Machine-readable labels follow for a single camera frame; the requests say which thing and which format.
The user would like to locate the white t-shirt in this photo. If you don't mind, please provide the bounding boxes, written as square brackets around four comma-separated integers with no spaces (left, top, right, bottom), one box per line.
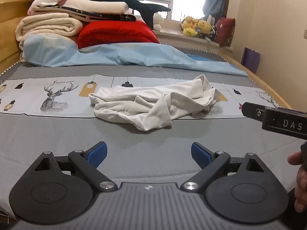
[89,75,221,131]

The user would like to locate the right hand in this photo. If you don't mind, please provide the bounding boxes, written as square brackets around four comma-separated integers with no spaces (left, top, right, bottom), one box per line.
[288,152,307,213]

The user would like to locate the purple box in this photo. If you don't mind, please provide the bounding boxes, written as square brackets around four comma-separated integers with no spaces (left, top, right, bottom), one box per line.
[241,47,261,73]

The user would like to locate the grey patterned bed sheet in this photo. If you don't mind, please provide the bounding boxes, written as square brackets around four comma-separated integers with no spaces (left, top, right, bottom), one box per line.
[0,44,307,220]

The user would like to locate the light blue quilt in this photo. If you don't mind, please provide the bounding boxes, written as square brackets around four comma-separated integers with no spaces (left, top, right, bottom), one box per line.
[20,33,247,76]

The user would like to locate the yellow plush toys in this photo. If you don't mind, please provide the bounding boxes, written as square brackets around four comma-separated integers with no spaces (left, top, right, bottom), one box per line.
[181,16,216,40]

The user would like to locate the red blanket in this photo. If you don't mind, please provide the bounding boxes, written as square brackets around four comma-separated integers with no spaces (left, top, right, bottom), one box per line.
[77,20,159,49]

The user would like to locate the cream folded blanket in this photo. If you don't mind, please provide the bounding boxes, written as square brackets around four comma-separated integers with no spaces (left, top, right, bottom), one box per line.
[15,12,83,63]

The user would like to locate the white plush toy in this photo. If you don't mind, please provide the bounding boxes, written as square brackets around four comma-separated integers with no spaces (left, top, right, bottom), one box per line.
[153,13,163,32]

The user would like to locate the wooden headboard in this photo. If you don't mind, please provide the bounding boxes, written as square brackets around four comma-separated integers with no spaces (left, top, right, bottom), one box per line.
[0,0,34,74]

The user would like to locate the white folded bedding stack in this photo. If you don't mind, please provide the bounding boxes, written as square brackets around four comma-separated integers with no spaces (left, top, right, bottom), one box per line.
[27,0,136,22]

